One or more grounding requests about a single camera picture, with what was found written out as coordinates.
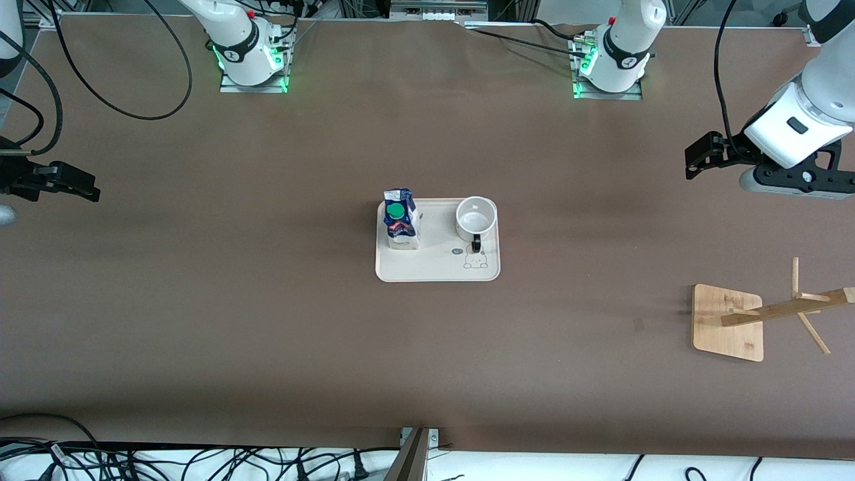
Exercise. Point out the grey power strip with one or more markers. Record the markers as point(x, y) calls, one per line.
point(437, 8)

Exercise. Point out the grey metal camera pole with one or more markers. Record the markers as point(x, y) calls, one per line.
point(411, 461)

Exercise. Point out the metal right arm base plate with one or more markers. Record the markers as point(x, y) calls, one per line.
point(230, 88)

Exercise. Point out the wooden cup rack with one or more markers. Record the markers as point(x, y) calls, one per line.
point(728, 334)

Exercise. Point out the aluminium frame profile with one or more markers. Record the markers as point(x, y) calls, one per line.
point(47, 19)
point(812, 35)

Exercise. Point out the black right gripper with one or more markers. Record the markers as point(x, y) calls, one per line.
point(15, 177)

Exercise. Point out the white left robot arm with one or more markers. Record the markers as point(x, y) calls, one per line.
point(624, 33)

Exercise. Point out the blue white milk carton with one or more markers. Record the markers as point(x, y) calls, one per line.
point(404, 234)

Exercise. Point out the cream rabbit print tray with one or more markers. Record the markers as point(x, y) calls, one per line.
point(434, 264)

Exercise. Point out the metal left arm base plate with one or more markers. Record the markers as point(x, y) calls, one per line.
point(628, 96)

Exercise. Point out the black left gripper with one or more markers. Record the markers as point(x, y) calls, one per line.
point(733, 153)

